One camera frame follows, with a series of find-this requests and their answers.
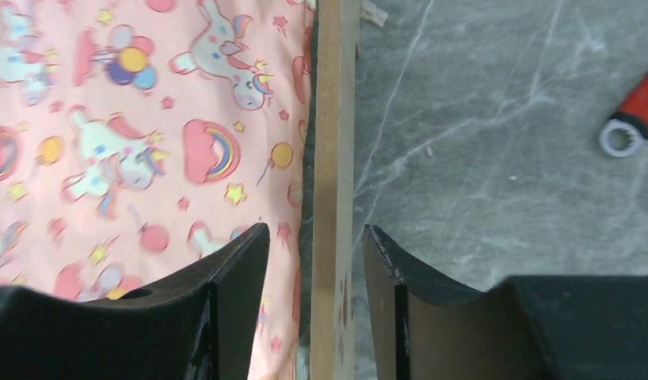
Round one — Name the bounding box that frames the wooden pet bed frame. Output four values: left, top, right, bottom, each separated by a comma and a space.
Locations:
310, 1, 360, 379

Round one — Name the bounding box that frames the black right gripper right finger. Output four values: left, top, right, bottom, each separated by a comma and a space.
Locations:
363, 225, 648, 379

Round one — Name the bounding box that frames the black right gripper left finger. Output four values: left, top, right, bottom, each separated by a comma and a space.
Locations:
0, 223, 269, 379

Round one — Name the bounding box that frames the pink unicorn print mattress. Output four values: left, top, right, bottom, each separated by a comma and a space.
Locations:
0, 1, 316, 379

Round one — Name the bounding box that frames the red handled adjustable wrench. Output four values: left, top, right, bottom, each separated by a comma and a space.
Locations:
598, 72, 648, 158

